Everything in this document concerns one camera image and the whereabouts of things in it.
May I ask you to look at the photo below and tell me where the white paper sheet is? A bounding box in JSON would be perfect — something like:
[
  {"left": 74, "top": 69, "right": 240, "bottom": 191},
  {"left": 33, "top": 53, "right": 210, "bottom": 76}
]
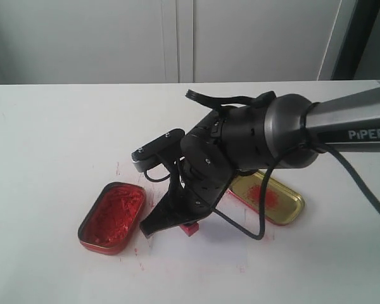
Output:
[{"left": 151, "top": 220, "right": 247, "bottom": 266}]

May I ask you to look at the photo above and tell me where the red plastic stamp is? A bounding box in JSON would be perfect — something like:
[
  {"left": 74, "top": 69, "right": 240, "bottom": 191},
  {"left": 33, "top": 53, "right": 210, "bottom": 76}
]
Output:
[{"left": 180, "top": 222, "right": 199, "bottom": 237}]

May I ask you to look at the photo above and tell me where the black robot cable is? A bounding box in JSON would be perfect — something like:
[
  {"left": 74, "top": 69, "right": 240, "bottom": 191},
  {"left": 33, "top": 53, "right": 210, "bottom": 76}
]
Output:
[{"left": 212, "top": 148, "right": 380, "bottom": 241}]

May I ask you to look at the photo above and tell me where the gold tin lid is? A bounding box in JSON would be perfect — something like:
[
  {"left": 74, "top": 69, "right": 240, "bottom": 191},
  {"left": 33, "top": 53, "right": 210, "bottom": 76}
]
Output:
[{"left": 228, "top": 171, "right": 305, "bottom": 226}]

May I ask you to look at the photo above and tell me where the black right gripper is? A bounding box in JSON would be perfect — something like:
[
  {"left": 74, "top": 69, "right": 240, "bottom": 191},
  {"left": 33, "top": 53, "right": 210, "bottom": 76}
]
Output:
[{"left": 139, "top": 126, "right": 235, "bottom": 238}]

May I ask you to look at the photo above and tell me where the white cabinet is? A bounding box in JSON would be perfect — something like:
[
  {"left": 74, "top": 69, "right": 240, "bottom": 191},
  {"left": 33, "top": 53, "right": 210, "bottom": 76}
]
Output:
[{"left": 0, "top": 1, "right": 355, "bottom": 84}]

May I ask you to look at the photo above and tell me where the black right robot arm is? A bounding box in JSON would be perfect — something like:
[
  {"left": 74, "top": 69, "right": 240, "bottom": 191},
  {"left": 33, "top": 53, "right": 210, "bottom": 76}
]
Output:
[{"left": 132, "top": 87, "right": 380, "bottom": 240}]

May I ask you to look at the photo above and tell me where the red ink pad tin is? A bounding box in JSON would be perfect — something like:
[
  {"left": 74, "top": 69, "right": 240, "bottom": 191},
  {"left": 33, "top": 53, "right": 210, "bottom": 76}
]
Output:
[{"left": 77, "top": 182, "right": 146, "bottom": 255}]

